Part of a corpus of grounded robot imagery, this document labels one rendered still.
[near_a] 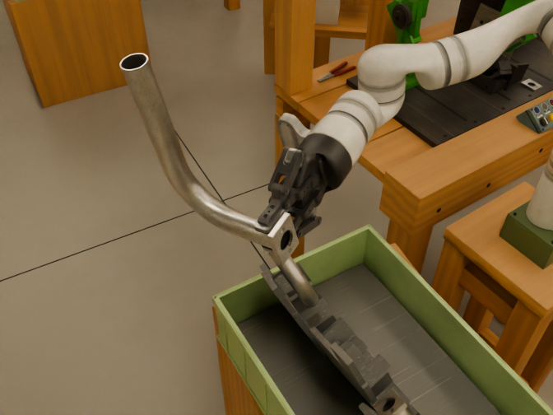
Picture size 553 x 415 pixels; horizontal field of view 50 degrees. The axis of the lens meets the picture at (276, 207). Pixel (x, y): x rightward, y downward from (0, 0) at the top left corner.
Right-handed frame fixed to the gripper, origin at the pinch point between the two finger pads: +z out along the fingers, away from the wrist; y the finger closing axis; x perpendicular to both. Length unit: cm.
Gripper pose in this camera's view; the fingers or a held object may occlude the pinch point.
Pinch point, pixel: (271, 229)
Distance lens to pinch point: 72.9
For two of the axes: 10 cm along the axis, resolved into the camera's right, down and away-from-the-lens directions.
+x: -8.2, -2.4, 5.1
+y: 2.3, 6.8, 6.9
